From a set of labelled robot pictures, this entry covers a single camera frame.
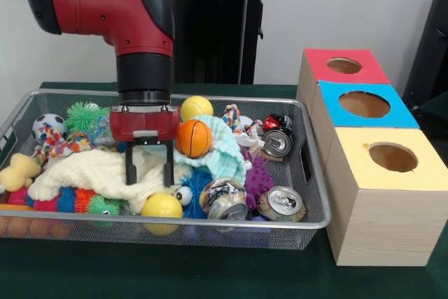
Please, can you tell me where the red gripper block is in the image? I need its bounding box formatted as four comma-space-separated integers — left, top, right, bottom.
108, 105, 182, 188

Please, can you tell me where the cream knit cloth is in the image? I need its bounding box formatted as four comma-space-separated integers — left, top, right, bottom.
27, 148, 193, 214

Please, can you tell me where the light blue knit cloth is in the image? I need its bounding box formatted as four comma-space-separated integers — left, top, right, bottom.
145, 115, 248, 188

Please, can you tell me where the clear mesh bin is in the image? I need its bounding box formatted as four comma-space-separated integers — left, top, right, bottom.
0, 88, 332, 251

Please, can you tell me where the wooden box with three holes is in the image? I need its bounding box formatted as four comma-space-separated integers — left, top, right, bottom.
295, 48, 448, 267

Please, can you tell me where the yellow ball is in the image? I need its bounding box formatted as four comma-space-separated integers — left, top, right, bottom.
180, 95, 214, 122
140, 193, 184, 237

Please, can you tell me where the blue spiky eyed toy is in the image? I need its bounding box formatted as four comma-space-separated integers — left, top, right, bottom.
171, 172, 214, 220

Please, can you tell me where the orange toy basketball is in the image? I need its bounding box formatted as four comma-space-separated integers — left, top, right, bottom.
175, 119, 214, 159

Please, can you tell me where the blue white crushed can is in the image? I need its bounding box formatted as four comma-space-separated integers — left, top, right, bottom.
199, 176, 250, 223

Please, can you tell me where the green spiky eyed ball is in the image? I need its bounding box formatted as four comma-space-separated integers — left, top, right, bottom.
64, 102, 112, 135

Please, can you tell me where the dark green table cloth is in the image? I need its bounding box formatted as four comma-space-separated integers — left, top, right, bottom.
0, 81, 448, 299

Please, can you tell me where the small soccer ball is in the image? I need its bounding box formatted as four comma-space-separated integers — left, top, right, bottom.
31, 113, 68, 144

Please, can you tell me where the yellow sponge duck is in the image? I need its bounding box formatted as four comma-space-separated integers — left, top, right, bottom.
0, 153, 42, 188

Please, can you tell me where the silver crushed can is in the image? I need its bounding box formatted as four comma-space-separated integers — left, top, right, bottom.
258, 186, 307, 223

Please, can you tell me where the green covered side table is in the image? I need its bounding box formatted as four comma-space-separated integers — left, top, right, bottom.
416, 89, 448, 114

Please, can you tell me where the black upright panel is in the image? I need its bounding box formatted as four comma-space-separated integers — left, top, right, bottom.
402, 0, 448, 104

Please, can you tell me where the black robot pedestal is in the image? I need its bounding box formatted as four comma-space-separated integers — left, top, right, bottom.
135, 0, 281, 85

